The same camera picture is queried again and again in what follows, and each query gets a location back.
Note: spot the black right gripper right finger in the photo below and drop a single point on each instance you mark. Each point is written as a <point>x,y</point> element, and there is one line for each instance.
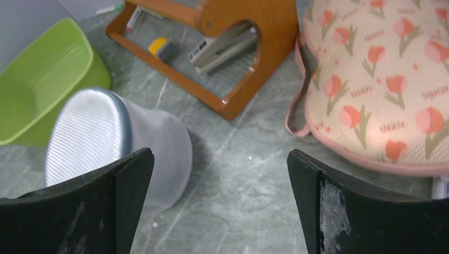
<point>340,213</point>

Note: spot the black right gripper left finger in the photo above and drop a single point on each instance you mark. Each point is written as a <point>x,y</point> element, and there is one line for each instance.
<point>97,212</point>

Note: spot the white mesh laundry bag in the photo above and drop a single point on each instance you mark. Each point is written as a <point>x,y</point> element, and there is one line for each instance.
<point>97,127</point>

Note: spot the floral pink laundry bag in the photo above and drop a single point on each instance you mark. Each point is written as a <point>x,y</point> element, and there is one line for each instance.
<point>379,94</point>

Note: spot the green plastic basin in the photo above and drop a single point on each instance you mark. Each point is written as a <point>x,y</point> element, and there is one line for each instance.
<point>38,82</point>

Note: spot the yellow grey eraser block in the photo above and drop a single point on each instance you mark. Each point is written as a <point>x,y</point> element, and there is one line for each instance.
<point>162,48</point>

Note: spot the grey stapler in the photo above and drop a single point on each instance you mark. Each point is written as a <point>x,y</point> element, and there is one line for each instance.
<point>211,52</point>

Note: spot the pink white marker pen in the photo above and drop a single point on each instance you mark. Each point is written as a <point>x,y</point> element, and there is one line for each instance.
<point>133,19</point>

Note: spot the green white marker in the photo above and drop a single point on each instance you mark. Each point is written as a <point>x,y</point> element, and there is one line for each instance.
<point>109,9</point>

